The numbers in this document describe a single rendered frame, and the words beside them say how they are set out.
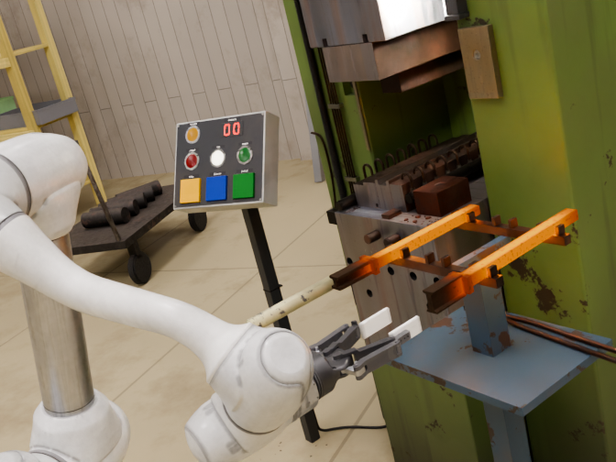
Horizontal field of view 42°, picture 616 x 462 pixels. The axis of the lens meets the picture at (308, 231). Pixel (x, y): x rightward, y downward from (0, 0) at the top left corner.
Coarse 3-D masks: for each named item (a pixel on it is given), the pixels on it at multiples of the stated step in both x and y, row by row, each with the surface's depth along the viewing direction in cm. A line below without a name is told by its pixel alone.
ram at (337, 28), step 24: (312, 0) 207; (336, 0) 199; (360, 0) 193; (384, 0) 190; (408, 0) 194; (432, 0) 199; (312, 24) 211; (336, 24) 203; (360, 24) 196; (384, 24) 191; (408, 24) 195; (432, 24) 200; (312, 48) 215
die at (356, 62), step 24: (456, 24) 213; (336, 48) 206; (360, 48) 199; (384, 48) 198; (408, 48) 203; (432, 48) 208; (456, 48) 214; (336, 72) 210; (360, 72) 203; (384, 72) 199
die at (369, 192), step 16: (448, 144) 235; (464, 144) 227; (416, 160) 223; (432, 160) 220; (448, 160) 218; (464, 160) 221; (384, 176) 216; (400, 176) 213; (416, 176) 212; (432, 176) 214; (368, 192) 219; (384, 192) 214; (400, 192) 209; (384, 208) 216; (400, 208) 211
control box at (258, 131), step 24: (216, 120) 248; (240, 120) 243; (264, 120) 239; (192, 144) 251; (216, 144) 246; (240, 144) 242; (264, 144) 238; (192, 168) 250; (216, 168) 245; (240, 168) 241; (264, 168) 237; (264, 192) 236
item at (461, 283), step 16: (544, 224) 163; (528, 240) 158; (496, 256) 154; (512, 256) 155; (464, 272) 150; (480, 272) 150; (432, 288) 145; (448, 288) 146; (464, 288) 148; (432, 304) 144; (448, 304) 146
